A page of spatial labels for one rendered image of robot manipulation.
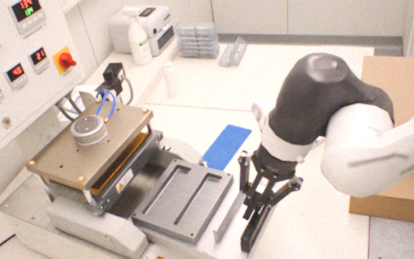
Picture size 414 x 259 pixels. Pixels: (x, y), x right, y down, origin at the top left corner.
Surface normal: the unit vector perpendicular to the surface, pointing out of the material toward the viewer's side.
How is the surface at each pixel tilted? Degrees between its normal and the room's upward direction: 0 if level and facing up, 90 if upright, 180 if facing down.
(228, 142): 0
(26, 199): 0
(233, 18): 90
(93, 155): 0
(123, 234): 41
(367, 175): 80
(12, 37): 90
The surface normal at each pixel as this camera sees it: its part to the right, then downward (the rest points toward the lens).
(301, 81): -0.70, 0.30
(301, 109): -0.46, 0.59
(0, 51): 0.88, 0.20
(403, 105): -0.30, -0.16
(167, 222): -0.14, -0.76
